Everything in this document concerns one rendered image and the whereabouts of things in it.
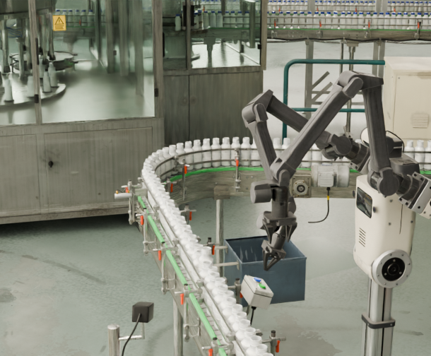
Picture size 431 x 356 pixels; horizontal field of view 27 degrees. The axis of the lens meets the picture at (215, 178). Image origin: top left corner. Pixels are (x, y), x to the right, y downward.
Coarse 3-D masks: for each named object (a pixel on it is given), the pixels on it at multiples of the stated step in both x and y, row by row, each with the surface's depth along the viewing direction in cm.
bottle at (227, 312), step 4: (228, 300) 315; (232, 300) 315; (228, 304) 312; (232, 304) 312; (228, 308) 313; (224, 312) 314; (228, 312) 313; (228, 316) 312; (228, 320) 313; (224, 324) 314; (224, 328) 315; (224, 332) 316; (228, 332) 314; (224, 340) 316
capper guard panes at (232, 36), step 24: (168, 0) 851; (192, 0) 856; (216, 0) 862; (240, 0) 868; (168, 24) 857; (216, 24) 869; (240, 24) 875; (168, 48) 864; (192, 48) 870; (216, 48) 876; (240, 48) 883
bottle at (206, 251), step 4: (204, 248) 352; (208, 248) 352; (204, 252) 349; (208, 252) 349; (200, 256) 352; (204, 256) 350; (208, 256) 350; (200, 260) 350; (204, 260) 349; (208, 260) 349; (212, 260) 350; (200, 264) 350; (212, 264) 351; (200, 268) 351
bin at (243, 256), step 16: (224, 240) 427; (240, 240) 430; (256, 240) 432; (224, 256) 430; (240, 256) 433; (256, 256) 435; (288, 256) 431; (304, 256) 407; (224, 272) 433; (240, 272) 403; (256, 272) 403; (272, 272) 405; (288, 272) 407; (304, 272) 409; (272, 288) 407; (288, 288) 409; (304, 288) 412; (240, 304) 407
